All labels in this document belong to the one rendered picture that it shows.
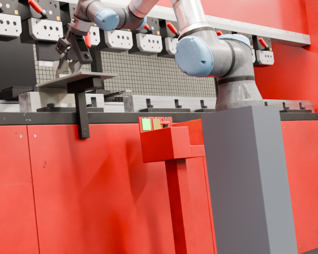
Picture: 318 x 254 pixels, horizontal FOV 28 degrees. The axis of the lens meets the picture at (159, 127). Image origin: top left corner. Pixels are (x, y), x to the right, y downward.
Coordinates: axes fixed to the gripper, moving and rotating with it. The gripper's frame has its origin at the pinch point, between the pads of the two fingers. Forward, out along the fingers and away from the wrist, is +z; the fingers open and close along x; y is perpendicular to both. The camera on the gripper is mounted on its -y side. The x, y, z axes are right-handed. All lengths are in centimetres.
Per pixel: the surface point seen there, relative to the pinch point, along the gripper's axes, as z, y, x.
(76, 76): -6.9, -11.3, 5.2
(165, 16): -20, 30, -72
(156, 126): 7.9, -23.2, -33.1
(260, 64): -2, 23, -155
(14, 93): 18.7, 20.9, 4.6
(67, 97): 9.2, 2.2, -6.2
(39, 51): -3.6, 15.1, 4.1
